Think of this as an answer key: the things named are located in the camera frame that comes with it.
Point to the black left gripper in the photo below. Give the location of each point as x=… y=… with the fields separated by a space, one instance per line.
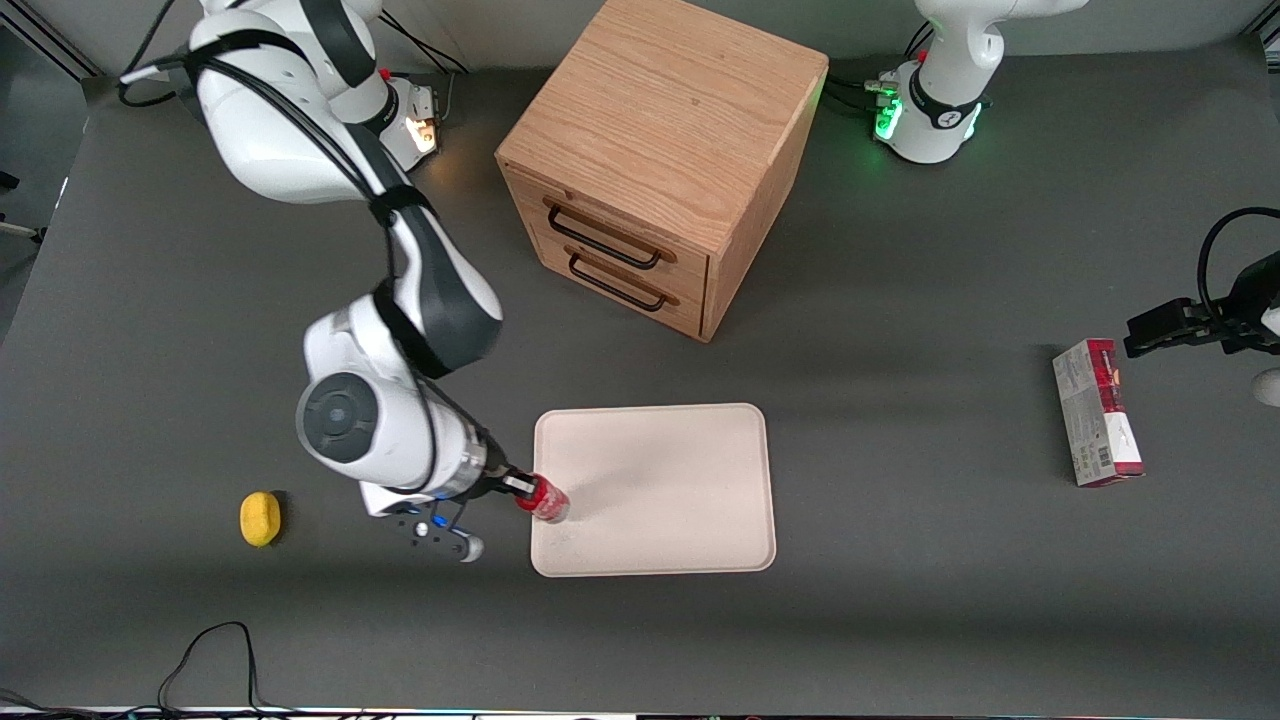
x=1250 y=300

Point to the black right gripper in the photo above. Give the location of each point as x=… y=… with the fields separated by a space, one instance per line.
x=494 y=480

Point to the red coke bottle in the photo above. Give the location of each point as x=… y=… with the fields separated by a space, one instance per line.
x=548 y=500

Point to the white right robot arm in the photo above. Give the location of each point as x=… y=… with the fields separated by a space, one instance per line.
x=380 y=400

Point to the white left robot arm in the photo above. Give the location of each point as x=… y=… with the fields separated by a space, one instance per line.
x=950 y=100

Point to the beige rectangular tray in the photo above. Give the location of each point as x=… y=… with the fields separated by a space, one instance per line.
x=660 y=490

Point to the grey and red carton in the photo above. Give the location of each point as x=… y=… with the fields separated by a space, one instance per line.
x=1095 y=415

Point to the yellow lemon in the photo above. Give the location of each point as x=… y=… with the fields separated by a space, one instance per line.
x=260 y=519

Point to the wooden drawer cabinet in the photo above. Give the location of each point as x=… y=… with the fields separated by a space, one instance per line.
x=660 y=120

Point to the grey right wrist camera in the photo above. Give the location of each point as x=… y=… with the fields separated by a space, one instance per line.
x=440 y=535

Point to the black frame strut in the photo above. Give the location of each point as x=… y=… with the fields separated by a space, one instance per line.
x=50 y=40

